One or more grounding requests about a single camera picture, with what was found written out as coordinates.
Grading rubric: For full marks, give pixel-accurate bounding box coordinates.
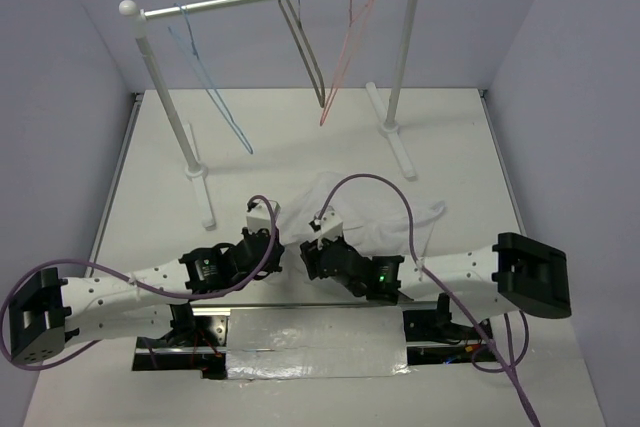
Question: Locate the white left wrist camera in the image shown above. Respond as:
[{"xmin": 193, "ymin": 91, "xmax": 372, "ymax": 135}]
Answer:
[{"xmin": 246, "ymin": 200, "xmax": 280, "ymax": 233}]

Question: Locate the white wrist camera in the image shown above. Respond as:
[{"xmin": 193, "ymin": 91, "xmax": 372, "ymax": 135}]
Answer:
[
  {"xmin": 309, "ymin": 210, "xmax": 343, "ymax": 240},
  {"xmin": 246, "ymin": 200, "xmax": 280, "ymax": 233}
]

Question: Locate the white clothes rack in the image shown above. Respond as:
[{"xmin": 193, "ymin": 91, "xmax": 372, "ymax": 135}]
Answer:
[{"xmin": 118, "ymin": 0, "xmax": 430, "ymax": 232}]

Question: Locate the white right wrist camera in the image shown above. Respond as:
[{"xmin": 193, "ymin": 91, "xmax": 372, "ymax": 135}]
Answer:
[{"xmin": 309, "ymin": 210, "xmax": 343, "ymax": 240}]

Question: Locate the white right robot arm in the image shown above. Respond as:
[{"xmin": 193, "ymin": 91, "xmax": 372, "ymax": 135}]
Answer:
[{"xmin": 300, "ymin": 232, "xmax": 572, "ymax": 321}]

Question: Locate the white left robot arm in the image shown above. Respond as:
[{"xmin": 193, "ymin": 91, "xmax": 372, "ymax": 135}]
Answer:
[{"xmin": 4, "ymin": 228, "xmax": 284, "ymax": 370}]

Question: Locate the white t shirt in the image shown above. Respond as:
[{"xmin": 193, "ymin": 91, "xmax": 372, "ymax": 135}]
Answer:
[{"xmin": 276, "ymin": 170, "xmax": 447, "ymax": 261}]

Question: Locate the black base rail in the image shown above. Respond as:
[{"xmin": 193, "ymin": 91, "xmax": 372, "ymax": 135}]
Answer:
[{"xmin": 132, "ymin": 304, "xmax": 484, "ymax": 381}]

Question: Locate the pink wire hanger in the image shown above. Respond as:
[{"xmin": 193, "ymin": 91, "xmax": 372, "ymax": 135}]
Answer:
[{"xmin": 319, "ymin": 0, "xmax": 375, "ymax": 127}]

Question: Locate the silver foil sheet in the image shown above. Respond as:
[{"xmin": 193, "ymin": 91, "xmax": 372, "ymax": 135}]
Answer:
[{"xmin": 226, "ymin": 307, "xmax": 409, "ymax": 380}]

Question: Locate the grey plastic hanger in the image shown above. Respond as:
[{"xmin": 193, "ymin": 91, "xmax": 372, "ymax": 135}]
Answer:
[{"xmin": 278, "ymin": 0, "xmax": 326, "ymax": 108}]

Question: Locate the blue wire hanger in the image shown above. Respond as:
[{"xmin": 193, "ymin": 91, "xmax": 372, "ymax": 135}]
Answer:
[{"xmin": 167, "ymin": 3, "xmax": 254, "ymax": 155}]

